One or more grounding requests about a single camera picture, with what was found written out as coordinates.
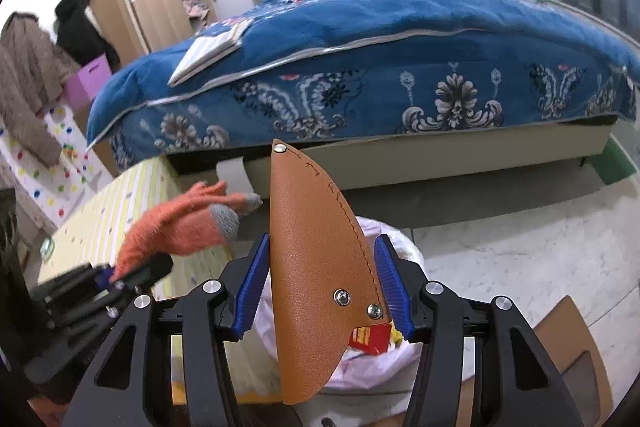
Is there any red snack packet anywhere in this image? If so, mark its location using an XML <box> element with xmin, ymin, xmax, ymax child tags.
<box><xmin>348</xmin><ymin>324</ymin><xmax>393</xmax><ymax>354</ymax></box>

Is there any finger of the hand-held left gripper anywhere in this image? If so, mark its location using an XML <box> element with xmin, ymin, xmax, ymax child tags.
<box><xmin>117</xmin><ymin>253</ymin><xmax>174</xmax><ymax>293</ymax></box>
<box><xmin>30</xmin><ymin>263</ymin><xmax>121</xmax><ymax>308</ymax></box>

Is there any black coat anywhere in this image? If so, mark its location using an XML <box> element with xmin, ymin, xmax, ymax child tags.
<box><xmin>54</xmin><ymin>0</ymin><xmax>121</xmax><ymax>70</ymax></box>

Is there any cardboard box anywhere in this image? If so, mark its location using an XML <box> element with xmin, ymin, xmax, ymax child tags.
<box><xmin>460</xmin><ymin>294</ymin><xmax>613</xmax><ymax>427</ymax></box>

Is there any white plastic bag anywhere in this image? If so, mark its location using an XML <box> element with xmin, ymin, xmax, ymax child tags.
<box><xmin>252</xmin><ymin>216</ymin><xmax>476</xmax><ymax>395</ymax></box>

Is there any brown fuzzy coat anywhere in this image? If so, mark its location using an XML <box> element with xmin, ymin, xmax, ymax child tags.
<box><xmin>0</xmin><ymin>12</ymin><xmax>81</xmax><ymax>168</ymax></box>

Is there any pink storage box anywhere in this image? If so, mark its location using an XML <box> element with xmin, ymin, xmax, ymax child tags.
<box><xmin>65</xmin><ymin>53</ymin><xmax>113</xmax><ymax>112</ymax></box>

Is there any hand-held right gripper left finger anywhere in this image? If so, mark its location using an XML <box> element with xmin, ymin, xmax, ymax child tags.
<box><xmin>62</xmin><ymin>232</ymin><xmax>273</xmax><ymax>427</ymax></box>

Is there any white book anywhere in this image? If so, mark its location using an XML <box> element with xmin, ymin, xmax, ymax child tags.
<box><xmin>167</xmin><ymin>19</ymin><xmax>255</xmax><ymax>88</ymax></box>

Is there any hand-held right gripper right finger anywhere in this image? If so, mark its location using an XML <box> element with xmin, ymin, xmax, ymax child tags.
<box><xmin>372</xmin><ymin>234</ymin><xmax>583</xmax><ymax>427</ymax></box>

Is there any orange knit glove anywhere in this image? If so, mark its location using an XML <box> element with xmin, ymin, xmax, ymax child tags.
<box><xmin>109</xmin><ymin>181</ymin><xmax>264</xmax><ymax>284</ymax></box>

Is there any bed with blue quilt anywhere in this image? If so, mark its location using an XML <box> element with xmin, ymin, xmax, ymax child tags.
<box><xmin>86</xmin><ymin>0</ymin><xmax>640</xmax><ymax>168</ymax></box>

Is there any brown leather sheath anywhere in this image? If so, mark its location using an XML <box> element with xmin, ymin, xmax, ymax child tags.
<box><xmin>269</xmin><ymin>138</ymin><xmax>393</xmax><ymax>405</ymax></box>

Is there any white dotted cloth cover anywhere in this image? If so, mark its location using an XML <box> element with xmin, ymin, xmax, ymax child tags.
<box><xmin>0</xmin><ymin>99</ymin><xmax>115</xmax><ymax>233</ymax></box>

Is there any white paper sheet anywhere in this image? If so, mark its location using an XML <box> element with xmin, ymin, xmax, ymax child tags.
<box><xmin>216</xmin><ymin>158</ymin><xmax>251</xmax><ymax>195</ymax></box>

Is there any green rug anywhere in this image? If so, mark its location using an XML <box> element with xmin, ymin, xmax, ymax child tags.
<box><xmin>590</xmin><ymin>132</ymin><xmax>636</xmax><ymax>185</ymax></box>

